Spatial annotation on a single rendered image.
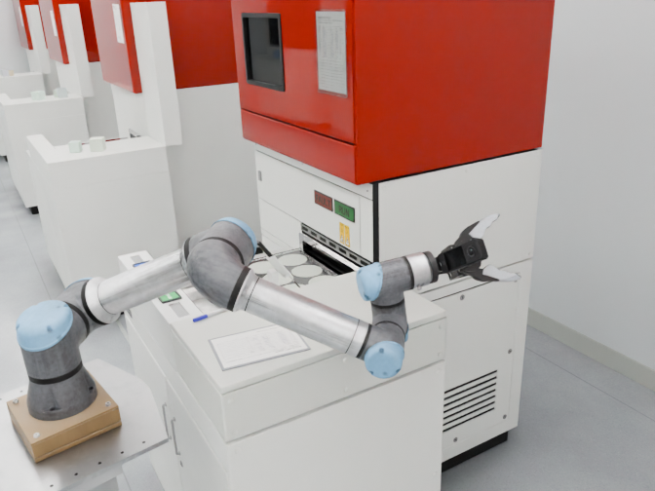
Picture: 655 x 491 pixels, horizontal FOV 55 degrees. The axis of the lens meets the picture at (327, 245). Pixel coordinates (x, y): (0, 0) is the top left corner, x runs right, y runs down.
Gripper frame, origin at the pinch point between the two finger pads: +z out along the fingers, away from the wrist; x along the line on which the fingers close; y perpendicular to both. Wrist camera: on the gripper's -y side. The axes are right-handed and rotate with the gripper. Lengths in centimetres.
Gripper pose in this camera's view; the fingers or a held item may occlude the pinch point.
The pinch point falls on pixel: (512, 245)
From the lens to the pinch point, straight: 146.1
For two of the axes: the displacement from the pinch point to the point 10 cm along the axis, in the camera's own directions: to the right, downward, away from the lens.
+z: 9.5, -2.3, 1.9
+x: 2.7, 9.4, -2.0
